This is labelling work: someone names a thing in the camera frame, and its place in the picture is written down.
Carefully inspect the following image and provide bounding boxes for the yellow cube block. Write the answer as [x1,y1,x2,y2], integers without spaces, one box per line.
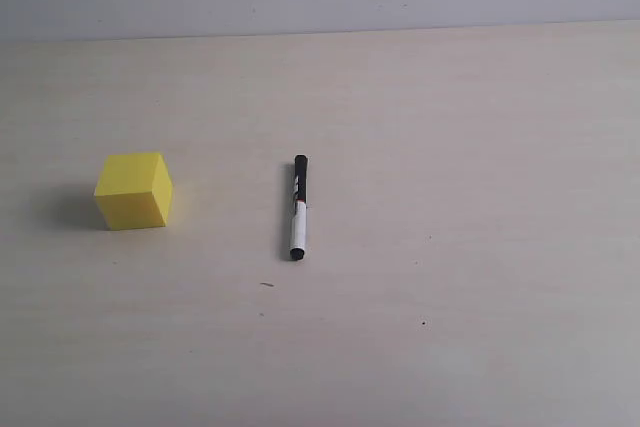
[94,152,173,231]

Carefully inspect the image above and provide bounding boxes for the black and white marker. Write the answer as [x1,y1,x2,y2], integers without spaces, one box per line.
[290,155,308,261]

